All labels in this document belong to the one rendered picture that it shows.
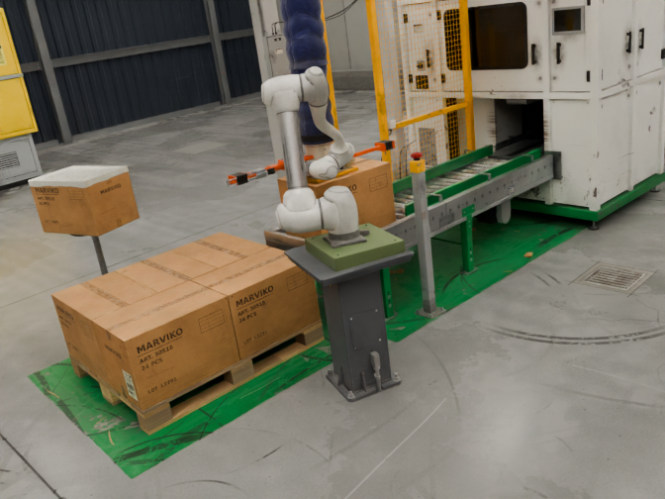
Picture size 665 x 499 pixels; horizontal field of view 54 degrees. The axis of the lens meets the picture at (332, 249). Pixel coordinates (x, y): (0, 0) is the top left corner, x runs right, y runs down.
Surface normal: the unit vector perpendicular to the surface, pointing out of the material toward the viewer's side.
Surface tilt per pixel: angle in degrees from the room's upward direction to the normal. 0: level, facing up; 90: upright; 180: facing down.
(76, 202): 90
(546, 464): 0
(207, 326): 90
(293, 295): 90
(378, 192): 90
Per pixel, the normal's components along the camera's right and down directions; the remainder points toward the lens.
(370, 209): 0.61, 0.20
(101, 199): 0.87, 0.07
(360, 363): 0.40, 0.29
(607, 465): -0.13, -0.93
